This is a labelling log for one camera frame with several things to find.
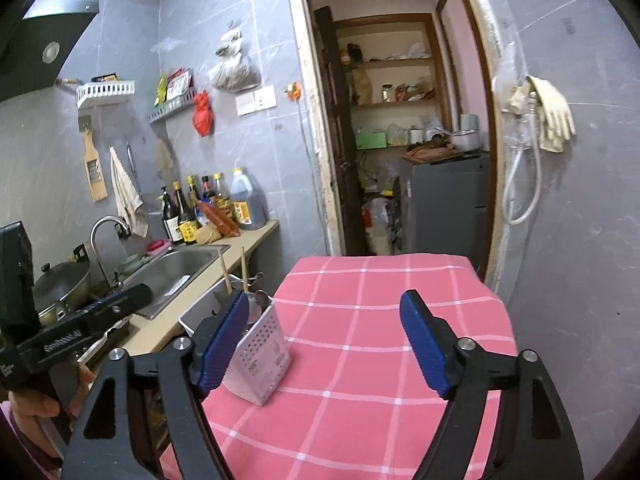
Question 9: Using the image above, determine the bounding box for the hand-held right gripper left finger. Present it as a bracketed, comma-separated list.
[61, 290, 251, 480]

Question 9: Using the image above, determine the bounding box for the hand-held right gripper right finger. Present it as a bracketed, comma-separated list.
[399, 289, 585, 480]

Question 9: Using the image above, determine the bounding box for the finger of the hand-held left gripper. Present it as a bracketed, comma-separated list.
[82, 282, 153, 333]

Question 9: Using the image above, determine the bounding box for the white perforated utensil basket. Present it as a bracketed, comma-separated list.
[179, 280, 292, 407]

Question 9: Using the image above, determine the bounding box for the large steel spoon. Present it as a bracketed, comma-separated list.
[252, 290, 271, 324]

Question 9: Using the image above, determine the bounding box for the person's left hand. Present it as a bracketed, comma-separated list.
[10, 361, 97, 420]

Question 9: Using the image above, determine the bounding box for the black wok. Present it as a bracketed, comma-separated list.
[32, 260, 94, 324]

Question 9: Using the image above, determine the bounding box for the beige kitchen counter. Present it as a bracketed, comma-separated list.
[97, 220, 280, 363]

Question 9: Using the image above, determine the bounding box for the steel sink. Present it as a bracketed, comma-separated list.
[117, 244, 231, 320]

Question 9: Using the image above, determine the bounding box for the pink checked tablecloth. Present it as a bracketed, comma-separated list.
[160, 253, 519, 480]

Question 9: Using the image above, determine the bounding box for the steel faucet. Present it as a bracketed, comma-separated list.
[90, 216, 132, 291]

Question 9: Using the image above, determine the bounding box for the beige dish towel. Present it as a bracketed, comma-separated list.
[109, 146, 150, 239]

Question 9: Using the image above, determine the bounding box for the orange snack packet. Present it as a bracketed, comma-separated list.
[195, 200, 241, 239]

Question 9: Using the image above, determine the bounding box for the white plastic bag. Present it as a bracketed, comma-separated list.
[362, 197, 396, 256]

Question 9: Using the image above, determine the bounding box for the wooden grater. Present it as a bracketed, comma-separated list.
[78, 116, 109, 204]

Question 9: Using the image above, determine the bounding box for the grey cabinet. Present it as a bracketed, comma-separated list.
[398, 152, 494, 269]

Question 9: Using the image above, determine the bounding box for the large oil jug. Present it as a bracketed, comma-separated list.
[229, 167, 267, 231]

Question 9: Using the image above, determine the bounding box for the yellow-label sauce bottle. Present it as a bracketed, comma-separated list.
[212, 173, 234, 222]

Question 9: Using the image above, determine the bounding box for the brown loofah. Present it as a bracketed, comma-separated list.
[155, 138, 176, 181]

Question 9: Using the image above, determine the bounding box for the wooden cutting board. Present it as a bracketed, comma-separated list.
[400, 142, 466, 164]

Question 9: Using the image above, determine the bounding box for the red plastic bag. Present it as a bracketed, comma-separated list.
[192, 91, 215, 138]

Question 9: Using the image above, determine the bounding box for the metal pot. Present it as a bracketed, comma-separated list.
[450, 129, 484, 154]

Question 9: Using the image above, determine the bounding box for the green box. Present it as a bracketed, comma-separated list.
[355, 131, 389, 150]

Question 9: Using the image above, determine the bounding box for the red seasoning packet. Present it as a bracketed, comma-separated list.
[166, 68, 194, 101]

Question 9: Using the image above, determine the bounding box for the dark wooden door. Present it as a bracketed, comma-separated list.
[314, 6, 366, 257]

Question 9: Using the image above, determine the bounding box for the black range hood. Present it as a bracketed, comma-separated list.
[0, 0, 101, 103]

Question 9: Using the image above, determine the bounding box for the clear bag of dried goods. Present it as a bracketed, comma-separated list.
[207, 21, 263, 94]

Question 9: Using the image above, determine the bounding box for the pair of cream rubber gloves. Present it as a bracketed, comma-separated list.
[502, 75, 577, 154]

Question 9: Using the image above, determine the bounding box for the clear hanging plastic bag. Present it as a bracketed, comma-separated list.
[492, 42, 531, 151]

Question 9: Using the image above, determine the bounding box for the wooden shelf unit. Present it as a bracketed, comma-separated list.
[332, 12, 449, 152]

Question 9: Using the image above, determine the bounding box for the white hose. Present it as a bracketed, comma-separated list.
[501, 90, 544, 226]

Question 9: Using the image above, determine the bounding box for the grey metal wall shelf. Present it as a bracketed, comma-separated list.
[146, 87, 197, 124]

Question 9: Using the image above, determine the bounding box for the white wall rack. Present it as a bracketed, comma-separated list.
[76, 78, 136, 110]

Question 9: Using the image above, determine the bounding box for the wooden door frame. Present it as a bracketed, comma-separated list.
[285, 0, 517, 292]

